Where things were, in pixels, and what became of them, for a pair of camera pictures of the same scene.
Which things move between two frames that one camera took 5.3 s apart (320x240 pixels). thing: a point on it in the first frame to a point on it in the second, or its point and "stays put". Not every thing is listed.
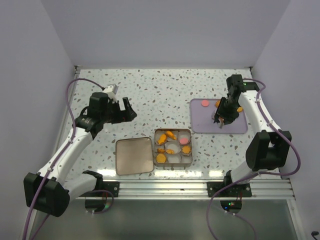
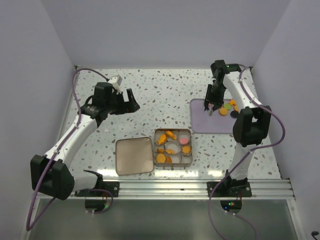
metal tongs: x=221 y=123 to x=210 y=110
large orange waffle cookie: x=161 y=158 stays put
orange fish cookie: x=170 y=134 stays put
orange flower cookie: x=186 y=149 stays put
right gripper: x=228 y=117 to x=217 y=102
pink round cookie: x=184 y=140 stays put
